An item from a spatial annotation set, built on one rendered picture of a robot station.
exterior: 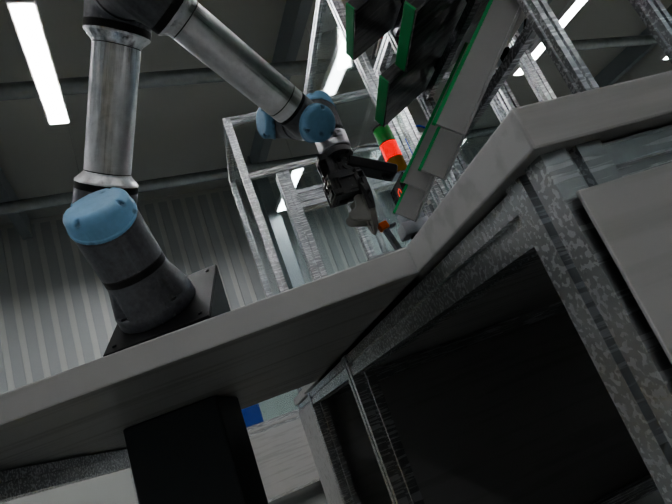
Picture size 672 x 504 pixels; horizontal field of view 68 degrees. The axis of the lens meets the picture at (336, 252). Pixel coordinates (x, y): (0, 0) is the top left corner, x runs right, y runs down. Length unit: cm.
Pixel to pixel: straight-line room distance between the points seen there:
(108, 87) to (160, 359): 64
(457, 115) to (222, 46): 46
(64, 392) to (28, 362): 888
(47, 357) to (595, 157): 922
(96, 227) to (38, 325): 867
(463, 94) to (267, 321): 38
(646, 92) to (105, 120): 88
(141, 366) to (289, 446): 558
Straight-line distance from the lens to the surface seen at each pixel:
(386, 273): 50
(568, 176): 33
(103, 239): 91
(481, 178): 37
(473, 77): 71
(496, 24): 77
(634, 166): 38
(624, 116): 37
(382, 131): 144
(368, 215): 108
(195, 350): 51
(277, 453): 605
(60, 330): 946
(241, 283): 958
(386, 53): 234
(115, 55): 105
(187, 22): 95
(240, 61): 97
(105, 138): 104
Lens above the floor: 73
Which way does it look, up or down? 17 degrees up
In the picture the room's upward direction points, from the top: 21 degrees counter-clockwise
